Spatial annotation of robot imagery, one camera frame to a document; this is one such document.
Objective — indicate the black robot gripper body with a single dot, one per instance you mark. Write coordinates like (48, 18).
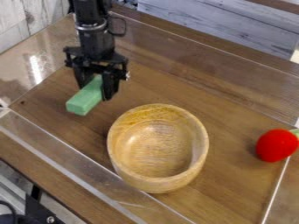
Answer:
(97, 51)

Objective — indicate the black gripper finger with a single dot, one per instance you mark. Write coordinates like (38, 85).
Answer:
(85, 74)
(110, 85)

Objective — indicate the green rectangular block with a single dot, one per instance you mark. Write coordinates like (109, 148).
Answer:
(87, 98)

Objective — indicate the brown wooden bowl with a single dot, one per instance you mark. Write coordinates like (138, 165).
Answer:
(158, 145)

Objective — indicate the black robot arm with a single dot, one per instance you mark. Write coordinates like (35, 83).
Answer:
(93, 12)

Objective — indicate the black metal table leg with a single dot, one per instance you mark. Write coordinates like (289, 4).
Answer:
(36, 192)

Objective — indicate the red strawberry toy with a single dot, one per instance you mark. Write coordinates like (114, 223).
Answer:
(277, 145)

